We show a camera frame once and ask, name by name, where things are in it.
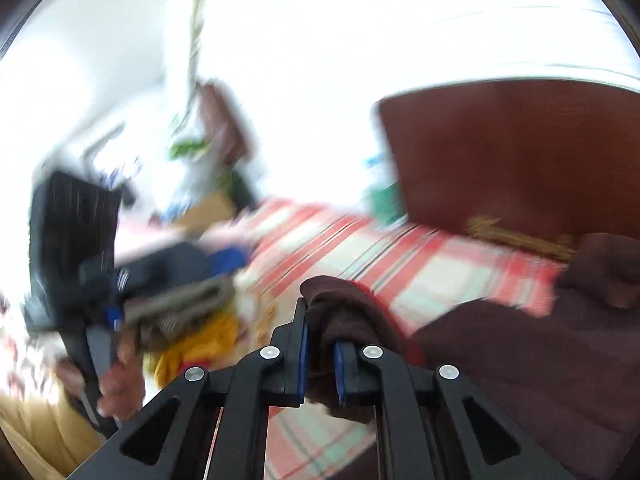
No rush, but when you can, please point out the green bag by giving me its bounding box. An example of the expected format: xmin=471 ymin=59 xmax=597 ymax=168
xmin=170 ymin=137 xmax=208 ymax=161

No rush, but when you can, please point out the grey striped garment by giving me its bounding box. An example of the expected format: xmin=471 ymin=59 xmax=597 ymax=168
xmin=122 ymin=277 xmax=236 ymax=353

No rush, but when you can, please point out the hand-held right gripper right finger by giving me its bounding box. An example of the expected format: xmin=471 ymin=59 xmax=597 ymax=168
xmin=332 ymin=340 xmax=576 ymax=480

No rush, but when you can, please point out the red plaid bed sheet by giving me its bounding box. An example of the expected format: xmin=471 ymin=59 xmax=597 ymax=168
xmin=235 ymin=197 xmax=568 ymax=480

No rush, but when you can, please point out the yellow cloth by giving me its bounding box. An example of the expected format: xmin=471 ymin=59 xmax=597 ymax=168
xmin=152 ymin=312 xmax=241 ymax=388

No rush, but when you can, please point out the person's left hand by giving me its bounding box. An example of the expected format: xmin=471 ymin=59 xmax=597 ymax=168
xmin=54 ymin=330 xmax=147 ymax=423

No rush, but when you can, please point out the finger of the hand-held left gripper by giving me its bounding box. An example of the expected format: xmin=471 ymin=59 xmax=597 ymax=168
xmin=205 ymin=245 xmax=251 ymax=277

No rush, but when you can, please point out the flat cardboard piece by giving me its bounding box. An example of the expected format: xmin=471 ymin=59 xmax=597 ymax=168
xmin=175 ymin=192 xmax=237 ymax=231

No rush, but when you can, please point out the dark maroon garment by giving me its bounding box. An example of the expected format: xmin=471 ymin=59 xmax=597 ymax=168
xmin=300 ymin=232 xmax=640 ymax=480

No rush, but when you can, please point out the brown tote bag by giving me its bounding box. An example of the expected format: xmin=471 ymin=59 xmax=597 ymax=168
xmin=197 ymin=81 xmax=248 ymax=166

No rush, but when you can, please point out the dark brown wooden headboard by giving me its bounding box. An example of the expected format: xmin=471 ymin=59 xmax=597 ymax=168
xmin=375 ymin=77 xmax=640 ymax=261

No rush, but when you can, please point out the person's beige clothing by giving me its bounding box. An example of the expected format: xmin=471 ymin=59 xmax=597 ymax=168
xmin=0 ymin=390 xmax=108 ymax=478

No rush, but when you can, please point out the clear plastic water bottle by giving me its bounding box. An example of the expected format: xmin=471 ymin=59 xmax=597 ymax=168
xmin=362 ymin=152 xmax=406 ymax=223

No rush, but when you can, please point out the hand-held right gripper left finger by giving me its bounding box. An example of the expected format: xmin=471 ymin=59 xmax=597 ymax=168
xmin=67 ymin=297 xmax=308 ymax=480

